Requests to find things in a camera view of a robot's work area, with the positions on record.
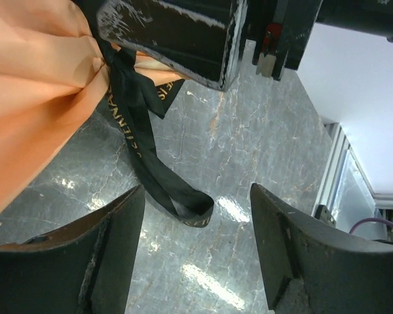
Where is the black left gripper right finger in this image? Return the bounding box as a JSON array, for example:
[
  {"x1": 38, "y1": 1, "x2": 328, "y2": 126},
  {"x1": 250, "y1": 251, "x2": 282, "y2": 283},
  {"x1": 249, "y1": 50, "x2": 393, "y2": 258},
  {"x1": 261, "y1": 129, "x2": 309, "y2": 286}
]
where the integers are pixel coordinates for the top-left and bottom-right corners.
[{"x1": 250, "y1": 183, "x2": 393, "y2": 313}]

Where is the black printed ribbon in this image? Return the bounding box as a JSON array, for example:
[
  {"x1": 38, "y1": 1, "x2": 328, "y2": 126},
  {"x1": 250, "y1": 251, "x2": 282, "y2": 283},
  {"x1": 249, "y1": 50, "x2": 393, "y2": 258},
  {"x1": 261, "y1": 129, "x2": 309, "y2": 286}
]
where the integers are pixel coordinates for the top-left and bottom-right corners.
[{"x1": 98, "y1": 40, "x2": 214, "y2": 228}]

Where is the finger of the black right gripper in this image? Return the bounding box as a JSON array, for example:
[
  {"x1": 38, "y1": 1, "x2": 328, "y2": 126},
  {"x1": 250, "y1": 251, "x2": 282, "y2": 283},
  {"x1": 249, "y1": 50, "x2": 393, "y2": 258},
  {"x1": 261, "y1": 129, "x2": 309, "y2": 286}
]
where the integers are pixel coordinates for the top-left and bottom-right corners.
[{"x1": 97, "y1": 0, "x2": 248, "y2": 91}]

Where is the orange wrapping paper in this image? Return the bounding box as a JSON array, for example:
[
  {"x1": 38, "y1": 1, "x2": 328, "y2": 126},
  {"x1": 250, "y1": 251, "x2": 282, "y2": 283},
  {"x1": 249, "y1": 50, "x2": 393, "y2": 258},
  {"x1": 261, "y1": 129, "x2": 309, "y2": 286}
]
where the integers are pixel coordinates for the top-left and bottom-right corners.
[{"x1": 0, "y1": 0, "x2": 184, "y2": 226}]

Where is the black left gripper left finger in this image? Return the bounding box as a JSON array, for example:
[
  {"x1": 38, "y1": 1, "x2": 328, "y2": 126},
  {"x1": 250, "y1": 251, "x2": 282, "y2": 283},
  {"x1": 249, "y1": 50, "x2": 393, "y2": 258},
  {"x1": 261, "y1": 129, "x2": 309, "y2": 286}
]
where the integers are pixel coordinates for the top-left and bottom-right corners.
[{"x1": 0, "y1": 186, "x2": 145, "y2": 313}]

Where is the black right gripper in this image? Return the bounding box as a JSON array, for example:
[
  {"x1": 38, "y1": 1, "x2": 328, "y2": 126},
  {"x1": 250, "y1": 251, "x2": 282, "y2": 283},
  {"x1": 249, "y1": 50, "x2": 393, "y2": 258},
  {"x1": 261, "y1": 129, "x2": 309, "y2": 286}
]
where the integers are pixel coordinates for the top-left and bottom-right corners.
[{"x1": 246, "y1": 0, "x2": 393, "y2": 80}]

